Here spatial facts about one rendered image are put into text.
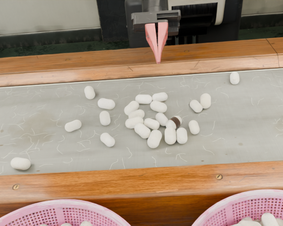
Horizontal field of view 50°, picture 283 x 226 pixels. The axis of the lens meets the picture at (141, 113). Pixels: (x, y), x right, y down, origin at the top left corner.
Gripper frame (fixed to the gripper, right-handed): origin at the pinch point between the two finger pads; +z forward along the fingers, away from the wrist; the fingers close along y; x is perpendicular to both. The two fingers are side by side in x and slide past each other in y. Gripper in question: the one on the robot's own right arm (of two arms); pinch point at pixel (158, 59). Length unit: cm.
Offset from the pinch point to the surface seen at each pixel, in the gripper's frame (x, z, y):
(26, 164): -10.2, 20.8, -23.2
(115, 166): -9.2, 21.9, -8.4
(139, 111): -2.6, 11.5, -4.2
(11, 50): 185, -87, -126
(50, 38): 184, -95, -90
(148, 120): -4.4, 13.7, -2.5
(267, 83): 5.0, 5.4, 23.6
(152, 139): -8.3, 17.6, -1.9
